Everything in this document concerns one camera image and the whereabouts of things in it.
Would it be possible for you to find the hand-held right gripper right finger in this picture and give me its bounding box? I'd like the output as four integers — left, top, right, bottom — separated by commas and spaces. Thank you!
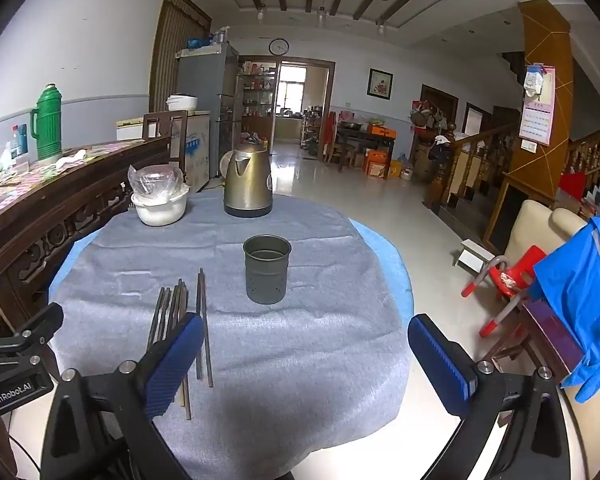
407, 314, 586, 480

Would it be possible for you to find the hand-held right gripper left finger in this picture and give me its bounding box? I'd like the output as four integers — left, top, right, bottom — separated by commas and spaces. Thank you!
40, 312, 206, 480

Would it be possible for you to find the row of grey chopsticks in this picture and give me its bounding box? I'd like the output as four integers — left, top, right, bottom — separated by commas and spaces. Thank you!
146, 267, 215, 421

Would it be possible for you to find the perforated metal utensil holder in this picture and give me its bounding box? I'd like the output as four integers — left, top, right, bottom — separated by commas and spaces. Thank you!
243, 234, 292, 305

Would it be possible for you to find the carved wooden sideboard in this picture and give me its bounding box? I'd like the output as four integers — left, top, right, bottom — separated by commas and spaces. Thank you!
0, 135, 181, 341

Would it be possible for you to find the red plastic child chair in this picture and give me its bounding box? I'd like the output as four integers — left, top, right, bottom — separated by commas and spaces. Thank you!
461, 245, 548, 339

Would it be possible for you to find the white step stool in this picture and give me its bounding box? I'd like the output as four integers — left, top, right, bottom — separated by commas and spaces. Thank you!
452, 240, 498, 271

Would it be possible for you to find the grey tablecloth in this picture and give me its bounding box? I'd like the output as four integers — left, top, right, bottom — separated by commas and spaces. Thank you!
47, 192, 413, 480

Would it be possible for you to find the white plastic bowl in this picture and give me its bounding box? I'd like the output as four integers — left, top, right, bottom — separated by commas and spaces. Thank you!
131, 185, 190, 227

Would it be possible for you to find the white crumpled cloth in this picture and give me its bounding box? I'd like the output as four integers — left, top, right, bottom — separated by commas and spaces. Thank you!
55, 149, 88, 167

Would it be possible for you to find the blue cloth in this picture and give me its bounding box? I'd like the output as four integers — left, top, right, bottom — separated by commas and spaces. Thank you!
532, 217, 600, 403

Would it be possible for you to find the beige armchair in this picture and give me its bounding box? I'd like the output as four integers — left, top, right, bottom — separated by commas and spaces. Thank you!
502, 199, 588, 281

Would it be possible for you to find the green thermos flask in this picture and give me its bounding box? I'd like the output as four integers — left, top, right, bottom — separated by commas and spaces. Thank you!
30, 84, 63, 163

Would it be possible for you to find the gold electric kettle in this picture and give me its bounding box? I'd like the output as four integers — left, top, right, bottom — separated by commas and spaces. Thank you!
223, 141, 274, 219

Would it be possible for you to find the wooden stair railing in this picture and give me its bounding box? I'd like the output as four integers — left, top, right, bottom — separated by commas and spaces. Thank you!
427, 122, 518, 213

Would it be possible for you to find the orange cardboard box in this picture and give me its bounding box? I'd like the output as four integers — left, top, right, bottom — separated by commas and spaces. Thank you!
365, 149, 393, 180

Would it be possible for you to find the white storage box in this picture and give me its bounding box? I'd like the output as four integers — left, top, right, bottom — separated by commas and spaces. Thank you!
116, 117, 161, 142

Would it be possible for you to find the white chest freezer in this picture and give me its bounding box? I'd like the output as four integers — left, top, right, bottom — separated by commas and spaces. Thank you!
170, 110, 212, 193

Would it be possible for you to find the wooden chair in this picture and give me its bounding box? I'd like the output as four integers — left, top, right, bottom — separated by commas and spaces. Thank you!
142, 110, 189, 171

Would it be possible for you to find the dark wooden side table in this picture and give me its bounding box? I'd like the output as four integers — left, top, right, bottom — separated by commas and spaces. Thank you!
336, 125, 396, 173

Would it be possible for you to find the white pot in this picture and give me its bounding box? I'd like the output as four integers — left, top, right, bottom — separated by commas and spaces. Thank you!
166, 93, 199, 113

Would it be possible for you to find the glass display shelf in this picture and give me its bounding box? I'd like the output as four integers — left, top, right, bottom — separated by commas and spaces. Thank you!
237, 60, 277, 141

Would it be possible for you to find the grey refrigerator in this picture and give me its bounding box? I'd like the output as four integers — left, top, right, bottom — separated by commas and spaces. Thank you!
175, 42, 242, 178

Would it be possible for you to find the brown wooden door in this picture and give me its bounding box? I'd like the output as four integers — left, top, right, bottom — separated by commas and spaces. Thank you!
148, 0, 212, 113

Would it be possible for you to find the orange wooden pillar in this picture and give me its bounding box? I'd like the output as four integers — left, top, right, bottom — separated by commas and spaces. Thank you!
507, 0, 576, 196

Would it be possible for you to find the black panel wooden frame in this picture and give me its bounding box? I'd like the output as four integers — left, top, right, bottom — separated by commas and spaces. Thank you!
482, 172, 556, 256

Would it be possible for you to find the pink wall calendar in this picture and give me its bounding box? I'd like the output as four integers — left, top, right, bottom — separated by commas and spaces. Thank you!
518, 63, 557, 147

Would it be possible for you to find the framed wall picture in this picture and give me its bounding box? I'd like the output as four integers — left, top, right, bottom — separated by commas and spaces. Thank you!
366, 68, 395, 101

